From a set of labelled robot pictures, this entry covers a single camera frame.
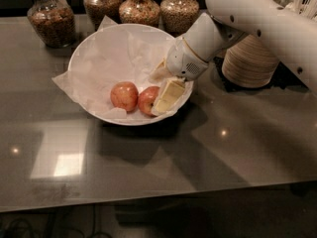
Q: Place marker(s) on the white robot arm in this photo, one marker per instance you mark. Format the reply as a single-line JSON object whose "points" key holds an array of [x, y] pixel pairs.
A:
{"points": [[290, 37]]}

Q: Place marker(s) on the red apple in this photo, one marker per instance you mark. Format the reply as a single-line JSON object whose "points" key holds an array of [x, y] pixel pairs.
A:
{"points": [[147, 99], [124, 95]]}

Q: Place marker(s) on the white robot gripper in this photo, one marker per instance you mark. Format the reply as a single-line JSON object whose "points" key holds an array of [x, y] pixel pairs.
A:
{"points": [[182, 60]]}

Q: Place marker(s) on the white paper bowl liner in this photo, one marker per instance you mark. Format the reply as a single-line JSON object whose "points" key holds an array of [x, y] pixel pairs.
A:
{"points": [[109, 60]]}

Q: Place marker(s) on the far left cereal jar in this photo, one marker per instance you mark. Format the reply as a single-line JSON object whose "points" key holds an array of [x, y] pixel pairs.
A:
{"points": [[53, 21]]}

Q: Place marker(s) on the large white bowl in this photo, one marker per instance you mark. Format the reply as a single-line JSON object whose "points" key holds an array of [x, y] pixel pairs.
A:
{"points": [[132, 47]]}

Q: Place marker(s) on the front stack paper bowls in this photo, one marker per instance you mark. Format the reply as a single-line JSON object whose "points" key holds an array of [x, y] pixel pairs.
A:
{"points": [[249, 63]]}

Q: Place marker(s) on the glass cereal jar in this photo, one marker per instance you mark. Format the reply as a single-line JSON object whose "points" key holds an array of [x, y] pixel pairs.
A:
{"points": [[145, 12], [96, 10], [178, 15]]}

